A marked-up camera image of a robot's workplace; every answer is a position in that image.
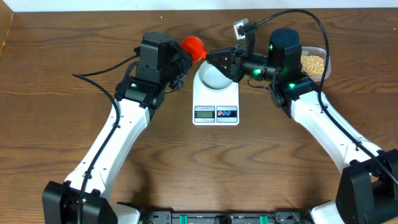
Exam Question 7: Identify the red measuring scoop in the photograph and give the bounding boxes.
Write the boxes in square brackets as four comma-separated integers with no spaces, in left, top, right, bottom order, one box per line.
[182,36,207,62]

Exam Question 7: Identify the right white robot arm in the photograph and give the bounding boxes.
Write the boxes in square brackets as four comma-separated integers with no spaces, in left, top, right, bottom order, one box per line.
[206,28,397,223]

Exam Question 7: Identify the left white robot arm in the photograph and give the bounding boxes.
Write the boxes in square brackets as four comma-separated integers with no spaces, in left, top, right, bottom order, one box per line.
[42,32,193,223]

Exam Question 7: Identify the grey round bowl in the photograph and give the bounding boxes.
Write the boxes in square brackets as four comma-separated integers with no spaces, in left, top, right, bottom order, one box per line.
[198,62,233,90]

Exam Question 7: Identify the white digital kitchen scale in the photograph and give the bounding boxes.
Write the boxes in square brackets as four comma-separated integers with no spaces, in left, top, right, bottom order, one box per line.
[192,70,239,126]

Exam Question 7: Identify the clear plastic container of soybeans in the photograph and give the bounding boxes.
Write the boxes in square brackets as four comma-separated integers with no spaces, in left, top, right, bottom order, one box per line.
[301,47,326,82]

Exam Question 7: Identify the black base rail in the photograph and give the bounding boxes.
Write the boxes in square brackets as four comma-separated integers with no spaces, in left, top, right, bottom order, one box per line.
[138,211,313,224]

